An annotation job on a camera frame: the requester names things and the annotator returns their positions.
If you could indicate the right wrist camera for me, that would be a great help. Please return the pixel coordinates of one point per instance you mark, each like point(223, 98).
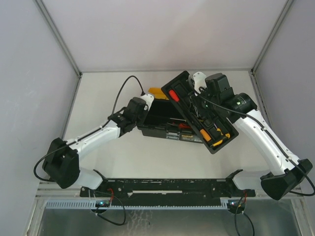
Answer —
point(198, 81)

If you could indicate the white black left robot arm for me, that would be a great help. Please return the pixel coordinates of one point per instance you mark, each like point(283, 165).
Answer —
point(62, 162)

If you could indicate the yellow black plastic toolbox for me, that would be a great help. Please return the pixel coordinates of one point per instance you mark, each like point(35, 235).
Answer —
point(158, 125)

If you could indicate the grey cable duct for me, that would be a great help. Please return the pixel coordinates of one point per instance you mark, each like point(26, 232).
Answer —
point(100, 204)

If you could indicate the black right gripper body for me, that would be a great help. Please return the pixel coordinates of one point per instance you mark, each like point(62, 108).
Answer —
point(201, 105)

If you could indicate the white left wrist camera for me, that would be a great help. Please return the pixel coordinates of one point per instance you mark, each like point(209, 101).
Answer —
point(148, 98)

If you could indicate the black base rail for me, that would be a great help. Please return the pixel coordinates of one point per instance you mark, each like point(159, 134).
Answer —
point(216, 188)

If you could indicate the black toolbox tray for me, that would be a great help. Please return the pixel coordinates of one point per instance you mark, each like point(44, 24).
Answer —
point(214, 131)

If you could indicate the yellow black small screwdriver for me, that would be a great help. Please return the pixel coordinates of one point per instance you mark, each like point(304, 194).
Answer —
point(223, 138)

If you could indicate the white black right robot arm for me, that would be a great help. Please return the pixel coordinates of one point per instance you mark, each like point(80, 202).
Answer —
point(286, 170)

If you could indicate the orange needle nose pliers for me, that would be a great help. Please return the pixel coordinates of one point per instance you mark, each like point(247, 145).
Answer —
point(182, 126)

